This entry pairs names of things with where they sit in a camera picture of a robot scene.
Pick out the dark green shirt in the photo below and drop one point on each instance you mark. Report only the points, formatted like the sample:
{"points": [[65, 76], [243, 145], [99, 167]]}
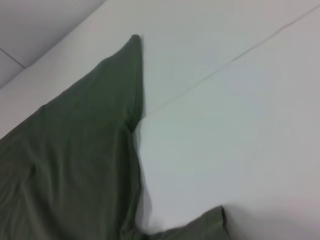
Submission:
{"points": [[75, 150]]}

